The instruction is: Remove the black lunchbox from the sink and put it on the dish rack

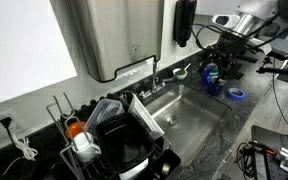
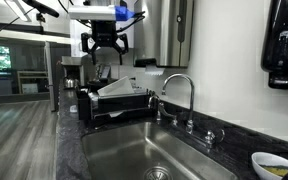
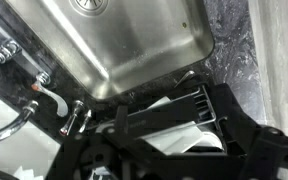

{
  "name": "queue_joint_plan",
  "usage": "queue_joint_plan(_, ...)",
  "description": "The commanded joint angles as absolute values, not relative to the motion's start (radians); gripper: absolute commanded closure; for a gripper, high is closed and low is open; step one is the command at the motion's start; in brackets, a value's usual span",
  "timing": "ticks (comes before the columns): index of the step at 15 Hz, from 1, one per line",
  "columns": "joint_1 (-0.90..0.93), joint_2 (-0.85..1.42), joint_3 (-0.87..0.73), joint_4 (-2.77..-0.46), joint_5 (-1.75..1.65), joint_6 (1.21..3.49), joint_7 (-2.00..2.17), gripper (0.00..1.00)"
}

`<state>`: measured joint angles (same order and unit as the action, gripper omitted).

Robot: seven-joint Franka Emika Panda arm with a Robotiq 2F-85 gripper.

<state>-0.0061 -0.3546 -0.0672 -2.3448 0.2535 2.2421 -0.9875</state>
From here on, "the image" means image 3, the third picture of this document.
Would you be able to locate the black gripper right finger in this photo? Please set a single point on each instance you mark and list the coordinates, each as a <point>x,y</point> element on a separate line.
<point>277,153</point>

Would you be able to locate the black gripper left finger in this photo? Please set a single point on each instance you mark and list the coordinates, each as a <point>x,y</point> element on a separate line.
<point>84,150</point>

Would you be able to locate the chrome sink faucet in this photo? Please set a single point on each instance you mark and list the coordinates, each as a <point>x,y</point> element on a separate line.
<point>50,96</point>

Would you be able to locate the stainless steel sink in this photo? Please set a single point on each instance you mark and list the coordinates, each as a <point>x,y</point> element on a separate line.
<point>134,43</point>

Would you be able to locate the sink drain strainer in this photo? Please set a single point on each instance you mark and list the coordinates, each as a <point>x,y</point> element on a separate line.
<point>89,5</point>

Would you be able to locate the small chrome knob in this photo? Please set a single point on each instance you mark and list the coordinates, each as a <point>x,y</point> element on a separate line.
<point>85,120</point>

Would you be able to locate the chrome side sprayer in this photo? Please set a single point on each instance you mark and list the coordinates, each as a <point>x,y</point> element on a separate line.
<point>73,115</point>

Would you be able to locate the black utensil caddy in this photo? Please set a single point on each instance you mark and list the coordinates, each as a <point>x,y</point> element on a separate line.
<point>237,110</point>

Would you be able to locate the white paper towel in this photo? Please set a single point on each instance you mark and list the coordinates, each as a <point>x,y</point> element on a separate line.
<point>27,174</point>

